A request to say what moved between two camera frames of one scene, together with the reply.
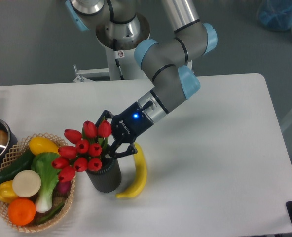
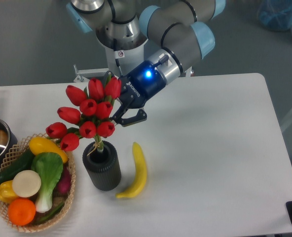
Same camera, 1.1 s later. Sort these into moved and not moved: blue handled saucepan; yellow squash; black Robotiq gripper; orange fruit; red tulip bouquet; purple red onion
Moved: black Robotiq gripper; red tulip bouquet
Not moved: blue handled saucepan; purple red onion; orange fruit; yellow squash
